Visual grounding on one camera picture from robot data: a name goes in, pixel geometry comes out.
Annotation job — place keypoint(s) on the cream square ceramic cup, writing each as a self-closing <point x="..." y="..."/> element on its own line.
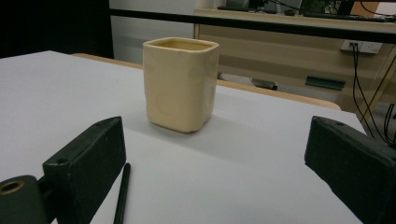
<point x="177" y="87"/>

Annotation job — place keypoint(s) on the white power strip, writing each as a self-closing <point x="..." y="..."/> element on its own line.
<point x="367" y="46"/>

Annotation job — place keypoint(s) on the white object with black wheel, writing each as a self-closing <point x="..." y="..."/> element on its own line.
<point x="249" y="80"/>

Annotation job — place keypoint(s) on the black computer mouse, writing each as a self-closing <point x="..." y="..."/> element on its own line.
<point x="289" y="12"/>

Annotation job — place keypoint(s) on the black keyboard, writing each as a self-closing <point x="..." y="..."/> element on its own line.
<point x="348" y="16"/>

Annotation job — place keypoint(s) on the white table mat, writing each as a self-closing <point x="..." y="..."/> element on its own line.
<point x="218" y="174"/>

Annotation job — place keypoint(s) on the black makeup brush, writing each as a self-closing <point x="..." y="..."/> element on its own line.
<point x="122" y="196"/>

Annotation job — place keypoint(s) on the grey-green bracket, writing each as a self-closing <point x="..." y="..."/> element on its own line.
<point x="325" y="82"/>

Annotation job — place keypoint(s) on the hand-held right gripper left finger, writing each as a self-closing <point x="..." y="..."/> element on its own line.
<point x="87" y="161"/>

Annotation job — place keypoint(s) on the black horizontal rail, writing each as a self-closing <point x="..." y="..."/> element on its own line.
<point x="249" y="24"/>

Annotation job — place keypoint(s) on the light wooden desk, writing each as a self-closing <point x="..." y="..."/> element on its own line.
<point x="280" y="59"/>

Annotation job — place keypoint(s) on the black monitor stand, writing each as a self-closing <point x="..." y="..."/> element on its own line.
<point x="346" y="6"/>

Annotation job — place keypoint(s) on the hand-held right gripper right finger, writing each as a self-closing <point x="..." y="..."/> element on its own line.
<point x="351" y="165"/>

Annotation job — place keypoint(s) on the dark curtain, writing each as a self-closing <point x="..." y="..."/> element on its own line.
<point x="53" y="28"/>

